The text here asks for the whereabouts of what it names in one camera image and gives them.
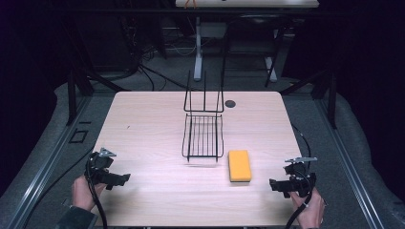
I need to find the person's left hand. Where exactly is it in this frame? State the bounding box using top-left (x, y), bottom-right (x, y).
top-left (71, 174), bottom-right (108, 212)

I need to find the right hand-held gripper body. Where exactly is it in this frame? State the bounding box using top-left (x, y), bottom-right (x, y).
top-left (284, 156), bottom-right (319, 198)

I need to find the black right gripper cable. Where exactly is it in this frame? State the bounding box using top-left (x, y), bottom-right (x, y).
top-left (284, 169), bottom-right (314, 229)

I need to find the black thin cable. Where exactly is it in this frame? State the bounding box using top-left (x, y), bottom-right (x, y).
top-left (290, 124), bottom-right (312, 160)

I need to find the black metal frame stand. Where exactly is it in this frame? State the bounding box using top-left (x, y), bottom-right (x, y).
top-left (280, 68), bottom-right (338, 130)
top-left (65, 68), bottom-right (132, 127)

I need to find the person's right hand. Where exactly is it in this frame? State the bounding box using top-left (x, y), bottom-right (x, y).
top-left (288, 186), bottom-right (327, 229)

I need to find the yellow sponge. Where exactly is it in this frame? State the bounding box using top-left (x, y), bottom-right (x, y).
top-left (227, 149), bottom-right (253, 183)

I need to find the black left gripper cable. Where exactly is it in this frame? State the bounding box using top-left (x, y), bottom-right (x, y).
top-left (85, 158), bottom-right (109, 229)

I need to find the white-legged background table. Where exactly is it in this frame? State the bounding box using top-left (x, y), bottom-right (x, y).
top-left (175, 0), bottom-right (320, 82)

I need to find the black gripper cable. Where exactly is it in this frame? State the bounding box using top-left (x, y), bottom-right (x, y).
top-left (85, 158), bottom-right (109, 229)
top-left (284, 169), bottom-right (314, 229)

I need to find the bundle of floor cables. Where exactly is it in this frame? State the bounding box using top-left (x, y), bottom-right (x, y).
top-left (120, 18), bottom-right (199, 94)

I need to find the black wire rack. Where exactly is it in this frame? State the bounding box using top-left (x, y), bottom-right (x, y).
top-left (181, 70), bottom-right (225, 163)

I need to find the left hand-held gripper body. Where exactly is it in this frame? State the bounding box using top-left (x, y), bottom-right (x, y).
top-left (85, 147), bottom-right (117, 185)

